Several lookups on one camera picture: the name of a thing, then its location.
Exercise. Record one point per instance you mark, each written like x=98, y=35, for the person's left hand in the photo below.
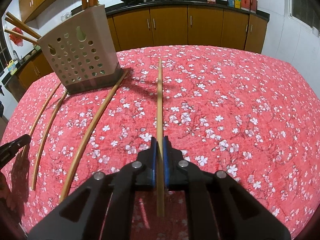
x=5, y=192

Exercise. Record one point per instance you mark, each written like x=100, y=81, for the right barred window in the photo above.
x=306, y=11

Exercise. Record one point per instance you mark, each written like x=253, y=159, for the red floral tablecloth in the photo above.
x=250, y=115

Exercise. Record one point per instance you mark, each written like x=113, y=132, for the red plastic bag on wall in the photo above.
x=18, y=41

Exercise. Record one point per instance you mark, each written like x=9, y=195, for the lower wooden kitchen cabinets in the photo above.
x=177, y=22

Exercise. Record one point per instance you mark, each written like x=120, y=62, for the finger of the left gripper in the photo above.
x=9, y=150

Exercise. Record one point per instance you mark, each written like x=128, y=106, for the dark red oil bottle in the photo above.
x=253, y=6

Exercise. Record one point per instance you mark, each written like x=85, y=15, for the beige perforated utensil holder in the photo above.
x=81, y=52

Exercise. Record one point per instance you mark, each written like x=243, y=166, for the yellow and blue boxes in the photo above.
x=234, y=3

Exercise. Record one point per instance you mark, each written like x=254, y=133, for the yellow detergent bottle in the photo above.
x=12, y=67

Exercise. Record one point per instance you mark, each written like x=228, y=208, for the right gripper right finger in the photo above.
x=217, y=206

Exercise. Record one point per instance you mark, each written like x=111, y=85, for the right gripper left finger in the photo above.
x=102, y=207

